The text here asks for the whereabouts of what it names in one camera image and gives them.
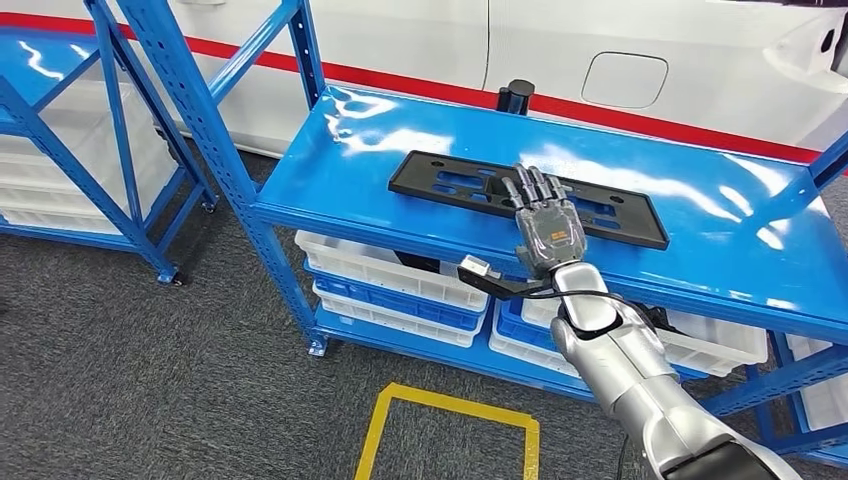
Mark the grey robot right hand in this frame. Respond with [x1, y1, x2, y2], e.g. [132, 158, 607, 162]
[501, 163, 589, 280]

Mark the long black plastic part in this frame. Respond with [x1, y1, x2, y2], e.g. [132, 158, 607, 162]
[388, 150, 670, 251]

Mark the blue metal shelf rack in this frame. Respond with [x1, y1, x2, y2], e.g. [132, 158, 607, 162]
[748, 331, 848, 468]
[0, 0, 220, 286]
[115, 0, 848, 419]

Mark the white plastic bin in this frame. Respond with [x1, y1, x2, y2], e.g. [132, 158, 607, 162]
[488, 334, 584, 380]
[519, 294, 770, 369]
[0, 155, 180, 217]
[0, 79, 160, 167]
[294, 229, 490, 314]
[784, 334, 848, 432]
[312, 283, 478, 349]
[0, 206, 127, 237]

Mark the white car body red stripe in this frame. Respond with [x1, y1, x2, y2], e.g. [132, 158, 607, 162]
[0, 0, 848, 167]

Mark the yellow floor tape square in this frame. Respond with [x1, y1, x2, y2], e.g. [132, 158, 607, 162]
[354, 382, 541, 480]

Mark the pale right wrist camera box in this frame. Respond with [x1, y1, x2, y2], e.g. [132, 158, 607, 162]
[458, 254, 501, 280]

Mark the black cylindrical post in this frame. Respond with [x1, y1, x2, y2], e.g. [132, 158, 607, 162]
[496, 79, 536, 117]

